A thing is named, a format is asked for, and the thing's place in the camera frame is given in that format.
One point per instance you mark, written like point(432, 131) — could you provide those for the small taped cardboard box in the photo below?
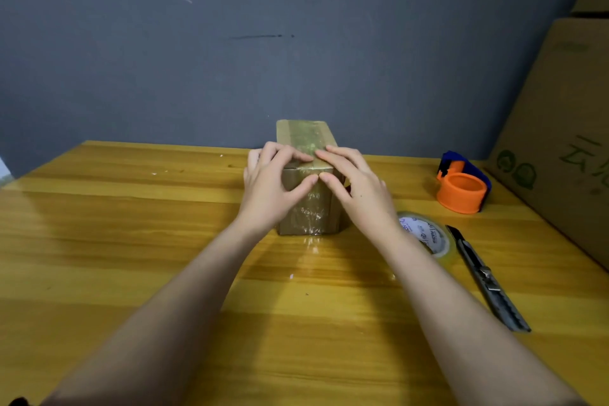
point(309, 134)

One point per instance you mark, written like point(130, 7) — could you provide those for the clear packing tape roll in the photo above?
point(430, 235)

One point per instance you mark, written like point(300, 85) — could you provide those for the person's left hand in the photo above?
point(264, 196)

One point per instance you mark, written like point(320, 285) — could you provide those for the large cardboard box green print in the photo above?
point(556, 134)

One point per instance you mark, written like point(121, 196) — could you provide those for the person's right hand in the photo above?
point(366, 203)

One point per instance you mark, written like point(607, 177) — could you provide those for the person's right forearm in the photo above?
point(456, 325)

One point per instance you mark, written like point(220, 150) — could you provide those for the person's left thumb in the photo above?
point(303, 189)

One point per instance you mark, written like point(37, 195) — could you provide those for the person's left middle finger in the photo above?
point(269, 151)

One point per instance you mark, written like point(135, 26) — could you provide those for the person's right thumb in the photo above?
point(334, 187)

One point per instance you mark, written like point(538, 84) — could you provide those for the orange and blue tape dispenser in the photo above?
point(460, 191)

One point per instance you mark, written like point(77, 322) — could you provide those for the person's left forearm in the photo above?
point(166, 320)

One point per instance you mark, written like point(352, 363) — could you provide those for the person's left little finger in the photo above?
point(246, 176)

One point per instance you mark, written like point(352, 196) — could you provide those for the person's right middle finger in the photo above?
point(351, 155)

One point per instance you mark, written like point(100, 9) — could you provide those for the black utility knife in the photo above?
point(487, 279)

